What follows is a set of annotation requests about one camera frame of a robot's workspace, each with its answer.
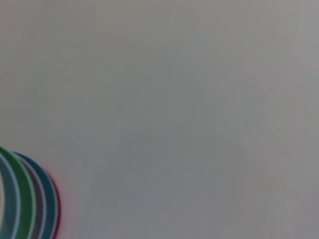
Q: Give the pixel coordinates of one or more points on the red plate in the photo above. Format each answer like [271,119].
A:
[59,206]

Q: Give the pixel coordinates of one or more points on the dark teal plate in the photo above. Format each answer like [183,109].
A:
[51,206]

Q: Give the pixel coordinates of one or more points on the grey purple plate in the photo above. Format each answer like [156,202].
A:
[39,206]

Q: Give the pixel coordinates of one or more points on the dark green plate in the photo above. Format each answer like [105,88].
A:
[26,199]

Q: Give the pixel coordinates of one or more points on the light blue plate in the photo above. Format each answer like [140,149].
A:
[8,199]

